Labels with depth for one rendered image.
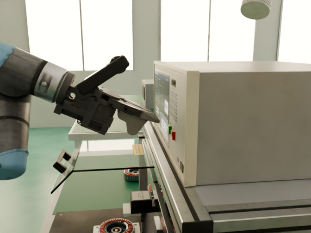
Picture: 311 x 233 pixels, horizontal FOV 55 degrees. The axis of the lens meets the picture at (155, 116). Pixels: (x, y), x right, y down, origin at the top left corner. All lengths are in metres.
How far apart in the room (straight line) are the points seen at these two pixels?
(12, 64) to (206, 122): 0.37
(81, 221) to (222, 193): 0.69
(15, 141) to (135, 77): 4.77
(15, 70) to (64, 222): 0.66
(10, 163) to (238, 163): 0.41
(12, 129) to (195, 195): 0.37
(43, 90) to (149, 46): 4.77
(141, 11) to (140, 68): 0.96
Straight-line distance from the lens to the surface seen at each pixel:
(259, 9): 1.85
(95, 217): 1.13
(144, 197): 0.92
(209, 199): 0.51
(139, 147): 0.90
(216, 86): 0.51
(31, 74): 0.61
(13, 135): 0.64
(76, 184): 1.44
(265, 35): 5.96
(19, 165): 0.62
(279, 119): 0.57
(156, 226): 0.97
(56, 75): 0.60
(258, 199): 0.53
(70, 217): 1.16
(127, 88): 5.35
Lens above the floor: 1.35
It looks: 13 degrees down
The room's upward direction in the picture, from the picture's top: straight up
